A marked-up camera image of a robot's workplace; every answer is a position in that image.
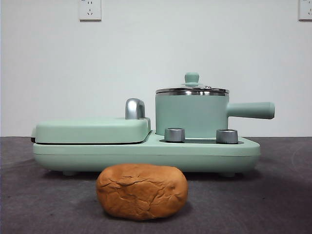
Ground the glass lid with green knob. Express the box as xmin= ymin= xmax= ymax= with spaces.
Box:
xmin=156 ymin=72 xmax=230 ymax=96

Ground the brown potato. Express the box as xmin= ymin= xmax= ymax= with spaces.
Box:
xmin=96 ymin=163 xmax=189 ymax=221

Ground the silver control knob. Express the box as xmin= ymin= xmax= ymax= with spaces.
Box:
xmin=164 ymin=127 xmax=186 ymax=142
xmin=216 ymin=128 xmax=239 ymax=144

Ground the green breakfast machine base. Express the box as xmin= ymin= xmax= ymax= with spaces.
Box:
xmin=32 ymin=130 xmax=261 ymax=176

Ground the green hinged griddle cover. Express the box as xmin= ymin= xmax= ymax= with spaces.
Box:
xmin=31 ymin=116 xmax=152 ymax=145

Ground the chrome cover handle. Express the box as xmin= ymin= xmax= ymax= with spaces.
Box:
xmin=125 ymin=97 xmax=147 ymax=120

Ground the green pot with straight handle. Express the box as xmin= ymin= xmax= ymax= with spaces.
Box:
xmin=155 ymin=93 xmax=275 ymax=138

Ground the white wall socket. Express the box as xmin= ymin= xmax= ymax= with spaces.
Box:
xmin=298 ymin=0 xmax=312 ymax=21
xmin=78 ymin=0 xmax=102 ymax=21

